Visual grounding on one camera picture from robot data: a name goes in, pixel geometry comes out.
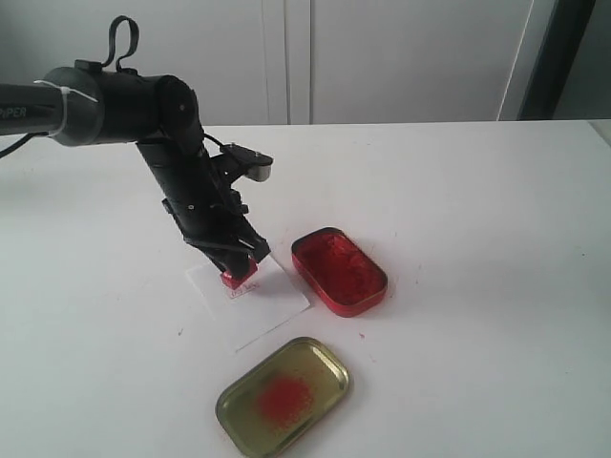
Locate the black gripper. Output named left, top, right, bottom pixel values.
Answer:
left=137, top=137, right=271, bottom=277

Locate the red rubber stamp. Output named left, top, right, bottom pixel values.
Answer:
left=220, top=259, right=258, bottom=290

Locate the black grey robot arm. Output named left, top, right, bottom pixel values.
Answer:
left=1, top=62, right=273, bottom=281

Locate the red ink pad tin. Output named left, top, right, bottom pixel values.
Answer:
left=291, top=227, right=389, bottom=318

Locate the white paper sheet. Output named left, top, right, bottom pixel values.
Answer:
left=186, top=257, right=310, bottom=353

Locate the gold tin lid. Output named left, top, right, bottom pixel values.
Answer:
left=215, top=337, right=351, bottom=457

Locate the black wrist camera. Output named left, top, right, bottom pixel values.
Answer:
left=221, top=143, right=273, bottom=183

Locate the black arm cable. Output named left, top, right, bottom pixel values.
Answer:
left=97, top=15, right=140, bottom=73

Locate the dark door frame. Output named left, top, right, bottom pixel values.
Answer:
left=517, top=0, right=610, bottom=120

